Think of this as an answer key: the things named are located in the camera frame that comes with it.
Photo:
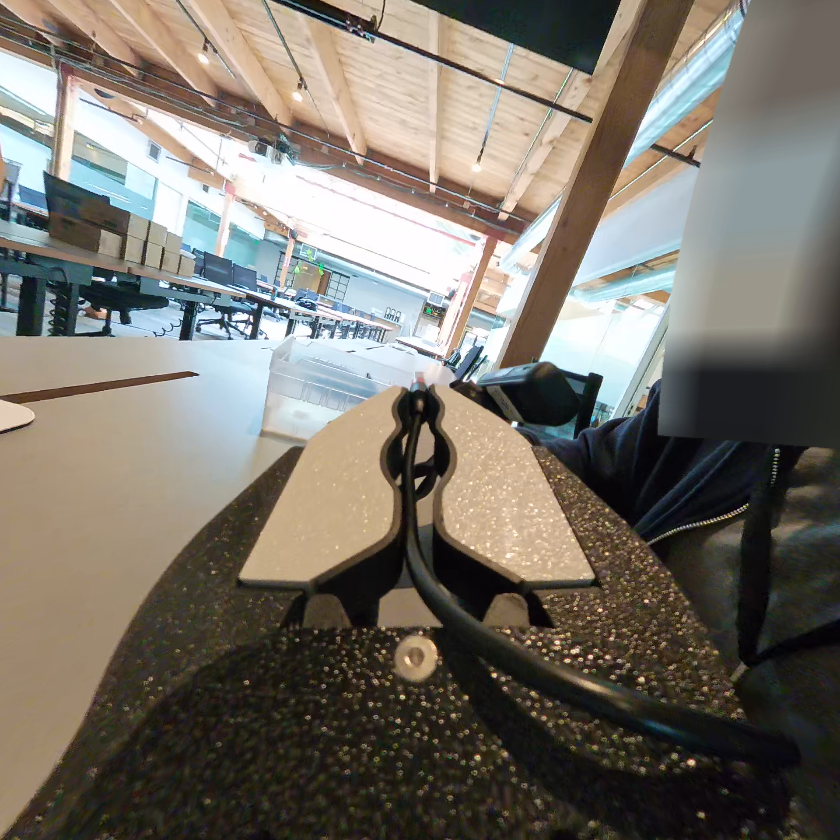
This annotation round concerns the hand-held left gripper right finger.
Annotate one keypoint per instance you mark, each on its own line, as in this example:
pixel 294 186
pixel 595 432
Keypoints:
pixel 512 512

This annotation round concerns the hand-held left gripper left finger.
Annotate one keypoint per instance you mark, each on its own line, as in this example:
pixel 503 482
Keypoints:
pixel 328 512

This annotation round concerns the clear plastic organizer box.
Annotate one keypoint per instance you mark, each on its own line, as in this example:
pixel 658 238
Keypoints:
pixel 308 387

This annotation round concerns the wood top office desk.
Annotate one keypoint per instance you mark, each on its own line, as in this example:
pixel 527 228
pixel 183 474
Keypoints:
pixel 282 303

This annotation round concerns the person's torso in zip jacket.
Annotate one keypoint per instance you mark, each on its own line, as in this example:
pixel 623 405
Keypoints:
pixel 722 571

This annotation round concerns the black office chair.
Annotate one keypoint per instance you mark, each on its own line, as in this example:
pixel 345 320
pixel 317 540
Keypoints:
pixel 124 298
pixel 216 266

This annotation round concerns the white document stand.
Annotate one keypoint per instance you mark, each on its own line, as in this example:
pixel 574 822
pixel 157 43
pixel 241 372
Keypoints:
pixel 13 415

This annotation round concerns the row of cardboard boxes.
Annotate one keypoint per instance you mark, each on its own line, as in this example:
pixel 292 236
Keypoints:
pixel 131 239

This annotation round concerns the black ceiling panel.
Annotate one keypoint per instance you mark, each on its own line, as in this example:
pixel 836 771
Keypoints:
pixel 525 26

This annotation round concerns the long wood top desk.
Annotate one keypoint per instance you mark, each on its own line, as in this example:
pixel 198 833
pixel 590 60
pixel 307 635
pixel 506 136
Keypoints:
pixel 26 244

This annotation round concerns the black monitor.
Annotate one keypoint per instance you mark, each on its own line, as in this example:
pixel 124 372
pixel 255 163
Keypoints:
pixel 72 193

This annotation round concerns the silver air duct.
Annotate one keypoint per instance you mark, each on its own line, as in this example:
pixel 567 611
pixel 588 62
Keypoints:
pixel 630 285

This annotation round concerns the wooden post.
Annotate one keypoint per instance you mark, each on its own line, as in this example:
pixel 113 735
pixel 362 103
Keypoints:
pixel 590 197

